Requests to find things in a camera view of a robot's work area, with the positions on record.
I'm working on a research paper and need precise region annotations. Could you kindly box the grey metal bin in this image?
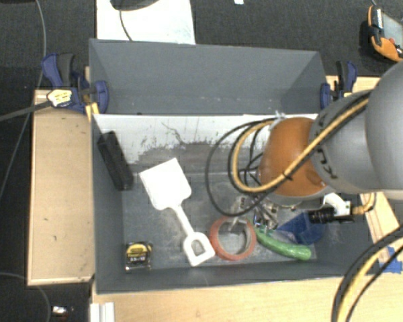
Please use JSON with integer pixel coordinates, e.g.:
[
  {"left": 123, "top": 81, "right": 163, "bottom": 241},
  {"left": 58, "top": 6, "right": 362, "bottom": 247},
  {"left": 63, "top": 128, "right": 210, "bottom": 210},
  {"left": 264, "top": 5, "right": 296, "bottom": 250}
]
[{"left": 88, "top": 38, "right": 381, "bottom": 295}]

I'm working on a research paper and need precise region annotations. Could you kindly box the yellow and black tape measure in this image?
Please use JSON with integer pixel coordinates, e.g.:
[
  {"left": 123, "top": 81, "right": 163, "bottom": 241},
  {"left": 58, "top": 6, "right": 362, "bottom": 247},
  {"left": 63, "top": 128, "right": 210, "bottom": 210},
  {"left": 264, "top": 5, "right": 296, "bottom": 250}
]
[{"left": 124, "top": 241, "right": 154, "bottom": 272}]

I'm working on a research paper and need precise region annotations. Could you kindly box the black cylinder on white bracket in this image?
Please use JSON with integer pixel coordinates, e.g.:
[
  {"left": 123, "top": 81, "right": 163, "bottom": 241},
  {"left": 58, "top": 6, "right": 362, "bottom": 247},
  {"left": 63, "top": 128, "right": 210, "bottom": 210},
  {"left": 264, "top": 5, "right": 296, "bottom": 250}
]
[{"left": 308, "top": 193, "right": 355, "bottom": 225}]

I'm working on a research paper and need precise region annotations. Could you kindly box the blue plastic cup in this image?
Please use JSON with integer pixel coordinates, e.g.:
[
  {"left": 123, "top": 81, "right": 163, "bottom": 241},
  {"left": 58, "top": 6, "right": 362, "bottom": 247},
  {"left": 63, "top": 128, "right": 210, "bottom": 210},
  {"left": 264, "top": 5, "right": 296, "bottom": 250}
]
[{"left": 275, "top": 211, "right": 326, "bottom": 246}]

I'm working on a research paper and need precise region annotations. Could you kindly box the green toy cucumber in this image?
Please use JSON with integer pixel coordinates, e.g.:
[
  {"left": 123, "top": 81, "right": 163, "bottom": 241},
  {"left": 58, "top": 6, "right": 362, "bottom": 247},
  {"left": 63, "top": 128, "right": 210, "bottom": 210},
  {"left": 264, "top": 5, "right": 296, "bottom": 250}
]
[{"left": 254, "top": 225, "right": 313, "bottom": 261}]

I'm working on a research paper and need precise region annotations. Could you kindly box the pale wood board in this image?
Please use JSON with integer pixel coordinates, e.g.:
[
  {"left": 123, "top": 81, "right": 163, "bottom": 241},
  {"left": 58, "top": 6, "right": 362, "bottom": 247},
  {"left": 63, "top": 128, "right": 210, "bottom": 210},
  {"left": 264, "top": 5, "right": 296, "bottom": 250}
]
[{"left": 27, "top": 89, "right": 97, "bottom": 286}]

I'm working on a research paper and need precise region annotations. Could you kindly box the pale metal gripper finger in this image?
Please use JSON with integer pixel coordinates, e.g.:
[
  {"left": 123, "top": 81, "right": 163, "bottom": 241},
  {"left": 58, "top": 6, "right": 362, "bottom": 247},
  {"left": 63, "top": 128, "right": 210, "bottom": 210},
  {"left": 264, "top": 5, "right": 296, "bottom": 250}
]
[
  {"left": 228, "top": 215, "right": 253, "bottom": 232},
  {"left": 235, "top": 196, "right": 258, "bottom": 215}
]

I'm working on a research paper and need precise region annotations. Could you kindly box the black flat block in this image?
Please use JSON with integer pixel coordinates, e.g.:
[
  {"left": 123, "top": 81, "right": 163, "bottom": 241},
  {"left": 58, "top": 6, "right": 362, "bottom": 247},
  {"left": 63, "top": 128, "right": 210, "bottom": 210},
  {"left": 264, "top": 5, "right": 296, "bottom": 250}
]
[{"left": 97, "top": 130, "right": 134, "bottom": 191}]

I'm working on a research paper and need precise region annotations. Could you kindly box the red tape ring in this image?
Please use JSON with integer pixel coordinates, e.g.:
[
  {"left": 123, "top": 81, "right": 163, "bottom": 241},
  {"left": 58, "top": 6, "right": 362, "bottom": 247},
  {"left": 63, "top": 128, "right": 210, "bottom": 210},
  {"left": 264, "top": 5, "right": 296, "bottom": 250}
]
[{"left": 208, "top": 215, "right": 258, "bottom": 262}]

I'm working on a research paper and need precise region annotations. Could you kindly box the white toy shovel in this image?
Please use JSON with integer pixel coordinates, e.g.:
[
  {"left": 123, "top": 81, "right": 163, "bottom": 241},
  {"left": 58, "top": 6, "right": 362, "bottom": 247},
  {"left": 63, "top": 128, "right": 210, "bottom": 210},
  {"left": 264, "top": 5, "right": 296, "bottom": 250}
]
[{"left": 138, "top": 157, "right": 217, "bottom": 268}]

